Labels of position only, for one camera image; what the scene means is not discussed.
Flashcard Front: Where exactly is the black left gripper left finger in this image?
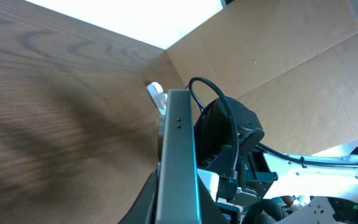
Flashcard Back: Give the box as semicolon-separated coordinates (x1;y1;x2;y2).
119;170;158;224

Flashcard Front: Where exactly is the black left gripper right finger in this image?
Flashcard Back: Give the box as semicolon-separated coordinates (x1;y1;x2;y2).
198;177;229;224

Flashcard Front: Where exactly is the Galaxy S25 Ultra smartphone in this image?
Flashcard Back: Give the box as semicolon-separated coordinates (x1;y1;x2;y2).
155;89;201;224

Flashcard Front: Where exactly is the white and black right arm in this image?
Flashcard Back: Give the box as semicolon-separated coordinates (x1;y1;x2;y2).
194;98;358;223

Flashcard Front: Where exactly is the person in background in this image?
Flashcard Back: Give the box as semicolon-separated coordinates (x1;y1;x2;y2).
254;195;305;224

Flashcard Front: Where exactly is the white power strip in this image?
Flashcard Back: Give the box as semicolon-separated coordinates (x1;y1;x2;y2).
147;82;167;115

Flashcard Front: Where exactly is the cardboard panel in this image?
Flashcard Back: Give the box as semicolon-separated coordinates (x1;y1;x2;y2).
168;0;358;154

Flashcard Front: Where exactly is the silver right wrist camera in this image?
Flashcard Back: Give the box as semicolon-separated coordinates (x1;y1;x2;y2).
197;169;219;201

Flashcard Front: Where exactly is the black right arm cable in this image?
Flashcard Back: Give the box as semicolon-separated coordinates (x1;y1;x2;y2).
188;77;358;180

